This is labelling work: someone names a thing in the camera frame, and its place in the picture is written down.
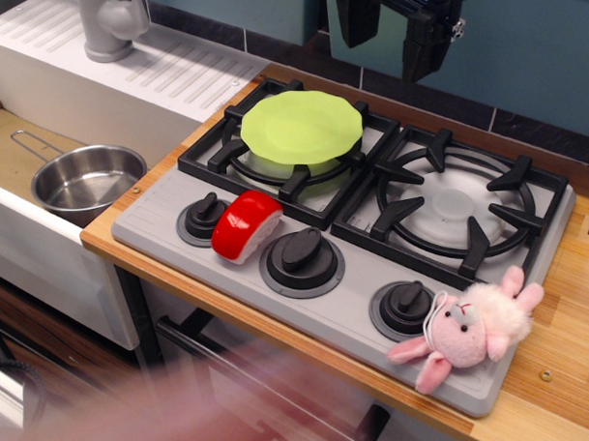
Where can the white toy sink unit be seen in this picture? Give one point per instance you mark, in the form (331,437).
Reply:
(56,98)

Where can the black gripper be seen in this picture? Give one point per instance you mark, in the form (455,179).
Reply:
(432,26)

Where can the black left stove knob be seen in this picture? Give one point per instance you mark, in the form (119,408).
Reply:
(196,223)

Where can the light green plastic plate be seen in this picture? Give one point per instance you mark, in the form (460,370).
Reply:
(301,127)

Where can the wooden drawer fronts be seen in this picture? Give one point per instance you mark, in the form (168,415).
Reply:
(58,340)

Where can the pink stuffed rabbit toy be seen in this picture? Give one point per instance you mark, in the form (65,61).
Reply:
(462,331)

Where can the grey toy stove top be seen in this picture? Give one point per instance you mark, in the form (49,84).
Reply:
(339,318)

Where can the black left burner grate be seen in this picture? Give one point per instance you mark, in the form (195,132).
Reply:
(312,194)

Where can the red white sushi toy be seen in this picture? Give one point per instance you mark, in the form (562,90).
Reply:
(245,225)

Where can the black stove knob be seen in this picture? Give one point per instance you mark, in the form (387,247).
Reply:
(398,310)
(302,265)
(196,223)

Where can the black middle stove knob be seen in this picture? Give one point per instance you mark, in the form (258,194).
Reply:
(302,265)

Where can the stainless steel pot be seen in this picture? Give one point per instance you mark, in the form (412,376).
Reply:
(79,185)

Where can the toy oven door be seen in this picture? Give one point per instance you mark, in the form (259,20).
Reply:
(347,402)

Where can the grey toy faucet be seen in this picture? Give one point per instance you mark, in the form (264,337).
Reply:
(111,26)

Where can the black right stove knob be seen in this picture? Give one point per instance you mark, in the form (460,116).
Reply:
(398,310)

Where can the black right burner grate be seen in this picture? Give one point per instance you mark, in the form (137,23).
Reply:
(455,213)

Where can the black burner grate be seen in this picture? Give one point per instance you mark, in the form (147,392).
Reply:
(455,213)
(312,194)

